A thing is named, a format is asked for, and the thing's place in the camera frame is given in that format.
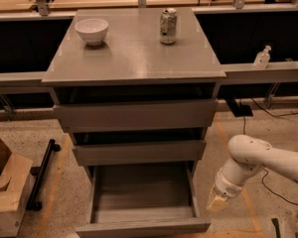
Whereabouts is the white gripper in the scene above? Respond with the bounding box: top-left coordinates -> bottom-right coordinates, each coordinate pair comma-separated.
207,159 -> 255,212

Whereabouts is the grey bottom drawer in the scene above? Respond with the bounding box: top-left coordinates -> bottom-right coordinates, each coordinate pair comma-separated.
75,162 -> 210,238

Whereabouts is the grey drawer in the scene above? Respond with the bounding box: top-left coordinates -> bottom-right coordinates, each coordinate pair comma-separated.
52,84 -> 219,133
75,162 -> 210,238
73,128 -> 206,166

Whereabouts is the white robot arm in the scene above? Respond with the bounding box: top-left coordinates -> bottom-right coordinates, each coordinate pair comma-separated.
207,135 -> 298,212

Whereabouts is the grey middle drawer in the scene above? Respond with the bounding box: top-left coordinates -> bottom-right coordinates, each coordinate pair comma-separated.
73,128 -> 206,166

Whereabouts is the grey top drawer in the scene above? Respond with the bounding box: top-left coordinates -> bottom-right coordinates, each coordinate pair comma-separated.
52,84 -> 219,133

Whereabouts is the grey drawer cabinet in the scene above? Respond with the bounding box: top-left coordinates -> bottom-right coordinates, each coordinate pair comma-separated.
41,7 -> 226,183

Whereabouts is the black power box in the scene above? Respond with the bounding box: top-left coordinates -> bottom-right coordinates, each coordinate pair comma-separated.
225,98 -> 253,117

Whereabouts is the clear sanitizer bottle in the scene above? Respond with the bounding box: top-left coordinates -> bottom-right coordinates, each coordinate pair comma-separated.
253,46 -> 271,69

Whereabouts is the black metal bar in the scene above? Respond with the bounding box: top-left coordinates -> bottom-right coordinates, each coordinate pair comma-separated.
26,139 -> 62,211

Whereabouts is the crushed soda can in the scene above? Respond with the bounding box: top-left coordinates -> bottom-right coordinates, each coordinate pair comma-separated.
160,8 -> 178,45

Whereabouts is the cardboard box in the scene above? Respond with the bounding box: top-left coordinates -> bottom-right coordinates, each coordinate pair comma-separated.
0,138 -> 35,238

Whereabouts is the white ceramic bowl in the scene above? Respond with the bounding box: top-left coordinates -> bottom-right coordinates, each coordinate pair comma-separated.
74,19 -> 108,46

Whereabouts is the black floor cable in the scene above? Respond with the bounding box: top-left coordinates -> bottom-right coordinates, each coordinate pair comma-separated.
241,97 -> 298,213

